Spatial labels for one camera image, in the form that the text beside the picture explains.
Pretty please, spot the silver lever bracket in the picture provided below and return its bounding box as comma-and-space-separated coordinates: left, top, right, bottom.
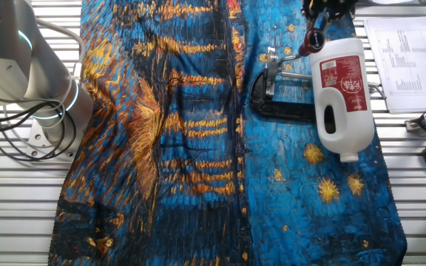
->
264, 47, 286, 98

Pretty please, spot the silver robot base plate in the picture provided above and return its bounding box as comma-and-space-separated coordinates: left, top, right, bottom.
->
26, 120, 79, 163

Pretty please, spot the white bottle red label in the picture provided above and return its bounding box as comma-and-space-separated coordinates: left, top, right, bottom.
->
308, 36, 376, 163

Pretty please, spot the thick grey robot cable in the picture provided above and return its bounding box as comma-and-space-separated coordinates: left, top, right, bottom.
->
35, 17, 87, 84

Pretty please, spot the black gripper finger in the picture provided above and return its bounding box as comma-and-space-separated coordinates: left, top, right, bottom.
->
301, 0, 323, 30
322, 0, 358, 33

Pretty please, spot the printed paper sheet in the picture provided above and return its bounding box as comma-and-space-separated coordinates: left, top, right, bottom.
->
362, 16, 426, 115

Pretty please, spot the blue starry painting cloth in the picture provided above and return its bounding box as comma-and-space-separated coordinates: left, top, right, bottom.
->
48, 0, 408, 266

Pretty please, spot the black C-clamp silver screw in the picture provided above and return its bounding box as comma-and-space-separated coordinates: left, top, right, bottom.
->
248, 68, 388, 123

